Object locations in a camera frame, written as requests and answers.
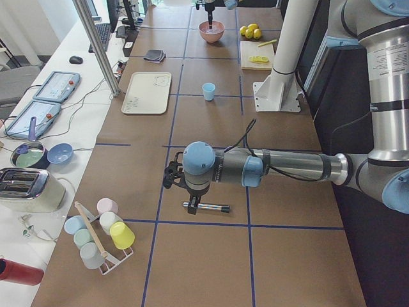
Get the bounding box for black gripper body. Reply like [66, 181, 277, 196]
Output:
[187, 187, 208, 208]
[195, 0, 215, 13]

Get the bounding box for pink bowl of ice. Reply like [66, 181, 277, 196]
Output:
[199, 20, 225, 43]

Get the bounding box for yellow-green upturned cup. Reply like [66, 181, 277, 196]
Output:
[110, 221, 135, 250]

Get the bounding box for light blue plastic cup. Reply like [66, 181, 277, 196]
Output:
[202, 83, 216, 101]

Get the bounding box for white upturned cup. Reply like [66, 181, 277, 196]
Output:
[99, 211, 123, 235]

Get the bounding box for pink upturned cup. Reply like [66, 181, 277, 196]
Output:
[96, 198, 119, 216]

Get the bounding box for grey upturned cup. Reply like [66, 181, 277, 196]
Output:
[80, 242, 105, 269]

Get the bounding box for mint upturned cup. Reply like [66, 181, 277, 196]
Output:
[73, 228, 94, 249]

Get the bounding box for light blue upturned cup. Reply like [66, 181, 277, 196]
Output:
[64, 215, 87, 235]

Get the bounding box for steel muddler black tip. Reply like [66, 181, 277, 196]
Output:
[192, 203, 230, 214]

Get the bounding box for yellow lemon upper left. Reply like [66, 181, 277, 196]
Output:
[239, 26, 247, 36]

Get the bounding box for yellow lemon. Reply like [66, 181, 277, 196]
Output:
[245, 29, 254, 39]
[253, 28, 262, 40]
[247, 23, 259, 31]
[239, 26, 247, 36]

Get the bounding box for yellow lemon middle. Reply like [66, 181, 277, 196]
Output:
[245, 29, 254, 39]

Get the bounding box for yellow lemon upper right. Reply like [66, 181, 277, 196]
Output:
[247, 23, 259, 31]

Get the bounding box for yellow lemon lower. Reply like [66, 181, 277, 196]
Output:
[253, 28, 262, 40]

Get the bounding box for wooden cutting board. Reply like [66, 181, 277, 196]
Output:
[240, 41, 275, 70]

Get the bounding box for lemon slices stack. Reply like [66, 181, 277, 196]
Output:
[249, 56, 269, 63]

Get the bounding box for grey folded cloths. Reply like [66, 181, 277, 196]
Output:
[143, 49, 166, 63]

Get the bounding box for yellow-green plastic knife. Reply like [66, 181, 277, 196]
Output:
[258, 39, 277, 47]

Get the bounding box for cream bear serving tray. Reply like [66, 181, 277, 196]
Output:
[121, 72, 172, 115]

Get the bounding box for black keyboard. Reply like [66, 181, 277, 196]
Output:
[95, 23, 111, 51]

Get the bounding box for blue small bowl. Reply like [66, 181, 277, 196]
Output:
[47, 143, 73, 165]

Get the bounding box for black computer mouse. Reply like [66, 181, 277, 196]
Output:
[69, 56, 83, 65]

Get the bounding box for cream toaster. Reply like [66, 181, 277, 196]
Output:
[1, 168, 65, 213]

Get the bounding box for blue saucepan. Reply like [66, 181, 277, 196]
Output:
[10, 116, 50, 169]

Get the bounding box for upper teach pendant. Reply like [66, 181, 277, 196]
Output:
[33, 71, 81, 104]

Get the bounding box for teach pendant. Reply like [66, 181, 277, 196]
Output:
[33, 71, 81, 104]
[5, 100, 61, 140]

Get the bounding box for lower teach pendant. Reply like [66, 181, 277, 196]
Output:
[5, 100, 61, 140]

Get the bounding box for red bottle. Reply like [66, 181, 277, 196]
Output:
[1, 258, 44, 286]

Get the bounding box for white wire cup rack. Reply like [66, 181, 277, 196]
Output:
[74, 201, 134, 276]

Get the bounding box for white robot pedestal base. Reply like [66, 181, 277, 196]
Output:
[253, 0, 318, 113]

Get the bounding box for aluminium frame post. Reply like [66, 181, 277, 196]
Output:
[73, 0, 120, 97]

